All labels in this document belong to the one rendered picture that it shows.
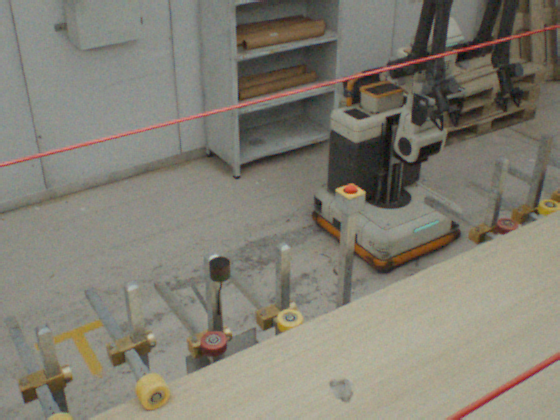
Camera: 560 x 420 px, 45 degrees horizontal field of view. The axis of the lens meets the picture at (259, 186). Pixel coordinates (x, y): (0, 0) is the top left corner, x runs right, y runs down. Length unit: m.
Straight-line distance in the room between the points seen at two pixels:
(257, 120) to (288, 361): 3.40
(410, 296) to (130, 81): 2.87
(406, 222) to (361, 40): 2.19
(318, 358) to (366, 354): 0.14
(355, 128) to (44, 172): 2.12
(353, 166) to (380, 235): 0.41
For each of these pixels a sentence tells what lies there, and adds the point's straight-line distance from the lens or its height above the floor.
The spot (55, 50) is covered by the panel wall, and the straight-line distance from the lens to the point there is 4.39.
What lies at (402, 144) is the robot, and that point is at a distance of 3.63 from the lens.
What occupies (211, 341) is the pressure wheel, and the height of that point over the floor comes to 0.91.
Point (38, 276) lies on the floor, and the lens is 4.01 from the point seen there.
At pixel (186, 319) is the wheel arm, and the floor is 0.86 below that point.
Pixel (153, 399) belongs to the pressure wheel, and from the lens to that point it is 1.88.
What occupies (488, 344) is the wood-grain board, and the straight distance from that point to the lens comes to 2.15.
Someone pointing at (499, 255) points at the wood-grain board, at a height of 0.90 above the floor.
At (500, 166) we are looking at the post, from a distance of 2.69.
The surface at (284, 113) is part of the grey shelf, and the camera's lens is 5.32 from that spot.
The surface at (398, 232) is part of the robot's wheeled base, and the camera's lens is 3.73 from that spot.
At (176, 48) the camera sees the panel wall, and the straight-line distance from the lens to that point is 4.69.
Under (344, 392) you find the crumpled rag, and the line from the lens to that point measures 1.92.
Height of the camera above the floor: 2.30
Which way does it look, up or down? 30 degrees down
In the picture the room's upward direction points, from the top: 1 degrees counter-clockwise
